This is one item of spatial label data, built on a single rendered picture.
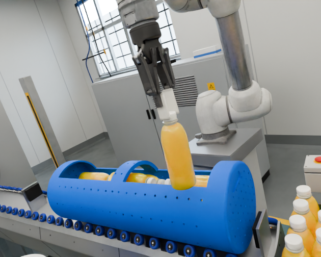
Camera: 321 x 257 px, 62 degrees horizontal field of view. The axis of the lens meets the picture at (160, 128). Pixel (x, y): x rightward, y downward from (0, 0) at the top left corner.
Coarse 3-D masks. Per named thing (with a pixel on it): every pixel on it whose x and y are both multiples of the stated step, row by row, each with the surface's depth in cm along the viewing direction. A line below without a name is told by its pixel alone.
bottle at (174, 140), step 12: (168, 132) 69; (180, 132) 69; (168, 144) 70; (180, 144) 69; (168, 156) 71; (180, 156) 70; (168, 168) 73; (180, 168) 71; (192, 168) 73; (180, 180) 72; (192, 180) 73
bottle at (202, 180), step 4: (196, 176) 89; (200, 176) 88; (204, 176) 88; (208, 176) 87; (196, 180) 88; (200, 180) 87; (204, 180) 86; (196, 184) 87; (200, 184) 86; (204, 184) 85
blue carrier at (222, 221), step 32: (64, 192) 116; (96, 192) 105; (128, 192) 95; (160, 192) 88; (192, 192) 81; (224, 192) 76; (96, 224) 116; (128, 224) 98; (160, 224) 88; (192, 224) 80; (224, 224) 74
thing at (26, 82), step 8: (24, 80) 175; (32, 80) 180; (24, 88) 178; (32, 88) 179; (32, 96) 179; (32, 104) 180; (40, 104) 183; (40, 112) 183; (40, 120) 183; (48, 120) 187; (40, 128) 186; (48, 128) 187; (48, 136) 186; (48, 144) 188; (56, 144) 191; (56, 152) 190; (56, 160) 191; (64, 160) 195; (56, 168) 196
